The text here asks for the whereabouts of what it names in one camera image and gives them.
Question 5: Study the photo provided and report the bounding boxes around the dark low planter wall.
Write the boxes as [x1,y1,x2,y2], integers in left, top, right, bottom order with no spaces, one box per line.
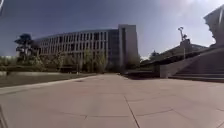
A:
[121,63,162,80]

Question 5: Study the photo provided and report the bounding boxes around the concrete stair side wall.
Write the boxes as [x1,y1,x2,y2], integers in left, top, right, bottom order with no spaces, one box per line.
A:
[159,55,202,80]

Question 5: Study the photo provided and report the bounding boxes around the large curved many-windowed building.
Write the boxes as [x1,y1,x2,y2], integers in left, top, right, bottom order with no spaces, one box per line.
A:
[31,23,140,73]

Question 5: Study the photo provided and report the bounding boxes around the pale concrete kerb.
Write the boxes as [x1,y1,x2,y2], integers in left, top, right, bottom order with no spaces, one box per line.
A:
[0,74,98,96]

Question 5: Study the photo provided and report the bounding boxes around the low long building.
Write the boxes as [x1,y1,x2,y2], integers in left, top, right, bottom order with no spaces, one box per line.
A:
[139,38,210,67]

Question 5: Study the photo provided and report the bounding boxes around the row of leafy trees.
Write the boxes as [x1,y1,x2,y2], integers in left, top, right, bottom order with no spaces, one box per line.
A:
[0,49,108,74]

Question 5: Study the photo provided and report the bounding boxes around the building with overhanging roof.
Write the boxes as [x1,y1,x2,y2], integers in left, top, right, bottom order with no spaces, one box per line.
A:
[203,4,224,48]

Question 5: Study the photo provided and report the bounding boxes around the dark pine tree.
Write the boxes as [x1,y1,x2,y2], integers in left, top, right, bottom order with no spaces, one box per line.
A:
[14,33,35,63]

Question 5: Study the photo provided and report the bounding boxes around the wide outdoor stairs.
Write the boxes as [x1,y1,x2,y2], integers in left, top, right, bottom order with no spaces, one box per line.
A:
[169,48,224,83]

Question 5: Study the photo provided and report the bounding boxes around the street lamp pole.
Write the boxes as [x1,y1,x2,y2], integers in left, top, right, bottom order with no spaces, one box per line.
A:
[177,26,188,62]

